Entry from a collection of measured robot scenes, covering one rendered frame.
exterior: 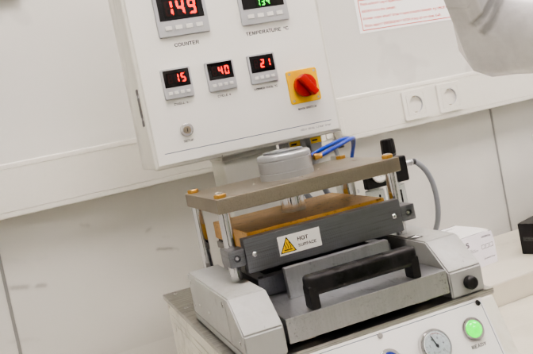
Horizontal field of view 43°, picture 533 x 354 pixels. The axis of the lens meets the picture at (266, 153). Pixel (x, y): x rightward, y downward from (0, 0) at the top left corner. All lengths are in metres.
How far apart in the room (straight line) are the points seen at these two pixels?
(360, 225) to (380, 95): 0.68
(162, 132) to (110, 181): 0.29
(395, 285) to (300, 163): 0.22
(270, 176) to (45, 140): 0.55
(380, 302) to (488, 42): 0.33
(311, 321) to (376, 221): 0.19
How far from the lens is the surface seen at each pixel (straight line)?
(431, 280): 0.88
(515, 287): 1.44
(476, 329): 0.89
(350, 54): 1.59
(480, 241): 1.52
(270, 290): 0.90
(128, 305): 1.41
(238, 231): 0.92
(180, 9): 1.09
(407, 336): 0.86
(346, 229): 0.91
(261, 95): 1.11
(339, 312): 0.82
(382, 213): 0.94
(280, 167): 0.95
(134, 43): 1.07
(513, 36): 0.71
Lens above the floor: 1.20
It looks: 3 degrees down
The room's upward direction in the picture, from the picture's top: 11 degrees counter-clockwise
